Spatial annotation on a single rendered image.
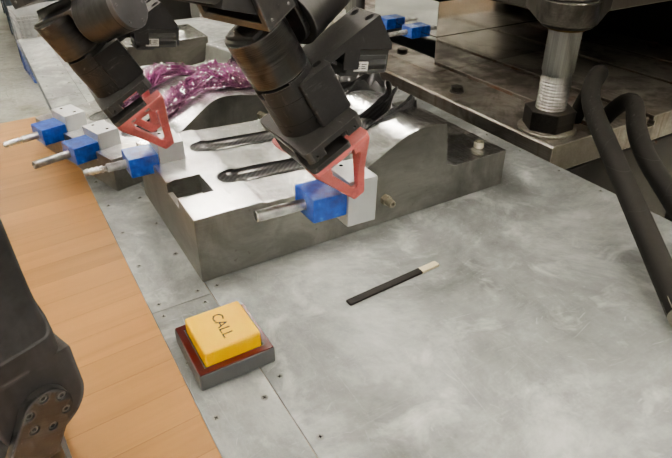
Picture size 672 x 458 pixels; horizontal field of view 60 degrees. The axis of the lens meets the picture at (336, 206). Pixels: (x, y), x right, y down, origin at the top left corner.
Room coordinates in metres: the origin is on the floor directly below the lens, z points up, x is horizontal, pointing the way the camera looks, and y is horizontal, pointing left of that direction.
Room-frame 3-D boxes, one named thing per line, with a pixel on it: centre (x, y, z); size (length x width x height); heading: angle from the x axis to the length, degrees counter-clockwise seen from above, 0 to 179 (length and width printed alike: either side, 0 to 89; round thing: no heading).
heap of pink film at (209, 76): (1.07, 0.27, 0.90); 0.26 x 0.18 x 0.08; 138
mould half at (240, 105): (1.08, 0.27, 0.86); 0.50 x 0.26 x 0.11; 138
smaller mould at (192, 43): (1.49, 0.45, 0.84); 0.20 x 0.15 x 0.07; 121
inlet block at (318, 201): (0.54, 0.03, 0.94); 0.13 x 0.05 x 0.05; 121
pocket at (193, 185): (0.66, 0.19, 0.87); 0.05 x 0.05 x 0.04; 31
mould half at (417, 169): (0.81, 0.02, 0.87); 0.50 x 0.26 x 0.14; 121
